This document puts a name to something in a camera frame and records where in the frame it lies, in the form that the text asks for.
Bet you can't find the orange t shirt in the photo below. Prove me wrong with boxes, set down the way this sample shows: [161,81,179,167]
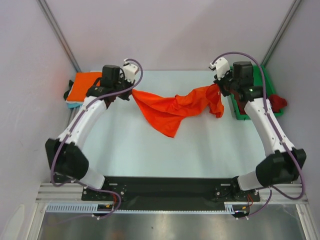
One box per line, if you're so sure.
[132,84,225,138]
[67,71,102,102]

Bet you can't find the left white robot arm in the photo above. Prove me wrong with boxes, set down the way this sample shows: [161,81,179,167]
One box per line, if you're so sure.
[45,61,139,200]

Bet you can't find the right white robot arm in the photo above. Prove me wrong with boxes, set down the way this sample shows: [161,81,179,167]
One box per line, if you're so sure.
[210,57,307,201]

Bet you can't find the folded orange t shirt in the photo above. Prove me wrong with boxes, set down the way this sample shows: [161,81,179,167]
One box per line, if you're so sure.
[67,71,102,102]

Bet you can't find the green plastic bin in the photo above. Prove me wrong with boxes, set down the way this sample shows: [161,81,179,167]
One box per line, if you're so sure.
[230,65,284,121]

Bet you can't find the folded black t shirt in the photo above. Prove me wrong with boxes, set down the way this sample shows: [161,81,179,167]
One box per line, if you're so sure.
[63,80,74,101]

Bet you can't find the folded light blue t shirt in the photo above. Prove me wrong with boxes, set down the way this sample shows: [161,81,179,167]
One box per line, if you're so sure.
[67,103,82,109]

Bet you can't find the dark red t shirt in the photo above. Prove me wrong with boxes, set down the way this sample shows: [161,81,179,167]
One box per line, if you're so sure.
[268,94,288,113]

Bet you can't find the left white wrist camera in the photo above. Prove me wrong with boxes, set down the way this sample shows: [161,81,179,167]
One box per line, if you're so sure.
[122,59,140,84]

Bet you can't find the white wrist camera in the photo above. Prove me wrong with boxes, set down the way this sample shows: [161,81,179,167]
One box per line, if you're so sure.
[122,59,140,84]
[208,57,231,81]

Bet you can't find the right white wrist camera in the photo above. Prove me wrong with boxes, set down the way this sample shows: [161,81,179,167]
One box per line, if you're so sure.
[208,57,231,81]

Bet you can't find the right aluminium corner post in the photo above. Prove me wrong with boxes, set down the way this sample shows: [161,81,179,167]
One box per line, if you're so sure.
[261,0,304,67]

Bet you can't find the aluminium corner post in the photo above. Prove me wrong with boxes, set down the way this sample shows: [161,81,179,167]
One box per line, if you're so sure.
[36,0,82,73]
[261,0,304,67]

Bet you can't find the left aluminium corner post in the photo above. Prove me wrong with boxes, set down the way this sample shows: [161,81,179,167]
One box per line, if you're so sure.
[36,0,82,73]

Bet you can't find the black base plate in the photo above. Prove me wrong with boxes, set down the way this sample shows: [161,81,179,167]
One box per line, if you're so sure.
[81,176,261,211]

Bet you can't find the aluminium front rail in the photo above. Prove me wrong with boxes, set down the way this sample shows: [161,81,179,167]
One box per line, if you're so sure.
[36,183,309,205]

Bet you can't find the light blue cable duct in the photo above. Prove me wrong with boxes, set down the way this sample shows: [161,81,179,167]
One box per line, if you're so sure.
[46,203,248,215]

